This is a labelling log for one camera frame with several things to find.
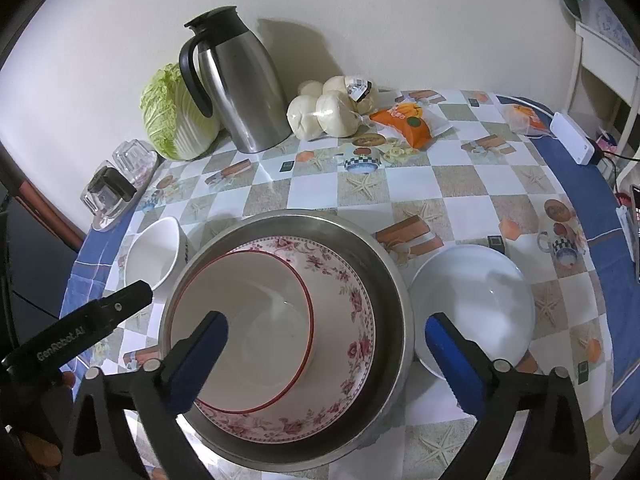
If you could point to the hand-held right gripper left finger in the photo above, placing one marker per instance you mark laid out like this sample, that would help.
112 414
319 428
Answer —
200 360

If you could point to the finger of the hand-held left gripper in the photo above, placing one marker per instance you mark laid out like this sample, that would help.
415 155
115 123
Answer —
85 327

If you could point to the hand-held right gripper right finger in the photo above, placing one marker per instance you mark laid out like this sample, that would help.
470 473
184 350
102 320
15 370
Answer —
455 360

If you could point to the large plain white bowl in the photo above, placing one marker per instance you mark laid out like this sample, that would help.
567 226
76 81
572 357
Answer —
475 295

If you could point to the red-rim floral bowl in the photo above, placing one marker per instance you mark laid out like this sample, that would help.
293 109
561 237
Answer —
260 310

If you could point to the stainless steel basin plate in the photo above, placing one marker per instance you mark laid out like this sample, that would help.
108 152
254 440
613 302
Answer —
385 320

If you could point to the pink floral plate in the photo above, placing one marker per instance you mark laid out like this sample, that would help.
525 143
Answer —
345 310

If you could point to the person's left hand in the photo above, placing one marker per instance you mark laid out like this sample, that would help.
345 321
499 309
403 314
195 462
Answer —
42 449

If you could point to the small white bowl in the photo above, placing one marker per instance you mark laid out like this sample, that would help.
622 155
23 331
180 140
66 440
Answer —
150 255

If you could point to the clear plastic tray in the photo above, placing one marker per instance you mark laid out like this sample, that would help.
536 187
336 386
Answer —
120 220

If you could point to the black-lid glass jar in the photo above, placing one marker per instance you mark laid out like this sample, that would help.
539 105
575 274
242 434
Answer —
107 187

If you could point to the clear glass jar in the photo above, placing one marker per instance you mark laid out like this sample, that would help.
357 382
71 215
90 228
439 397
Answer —
132 160

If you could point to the napa cabbage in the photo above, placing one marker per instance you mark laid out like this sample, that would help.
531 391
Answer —
165 115

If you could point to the orange snack packet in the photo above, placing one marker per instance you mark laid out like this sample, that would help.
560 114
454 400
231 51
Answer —
410 125

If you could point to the white power strip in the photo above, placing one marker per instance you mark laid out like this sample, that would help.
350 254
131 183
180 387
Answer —
572 137

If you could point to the small orange packet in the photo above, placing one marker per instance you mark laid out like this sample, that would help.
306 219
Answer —
522 117

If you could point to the stainless steel thermos jug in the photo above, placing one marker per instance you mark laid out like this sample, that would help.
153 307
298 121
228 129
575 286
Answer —
240 85

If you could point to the bag of steamed buns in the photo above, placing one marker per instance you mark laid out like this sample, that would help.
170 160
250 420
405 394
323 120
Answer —
325 110

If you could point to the white wooden shelf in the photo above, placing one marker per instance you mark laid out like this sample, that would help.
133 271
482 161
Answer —
610 60

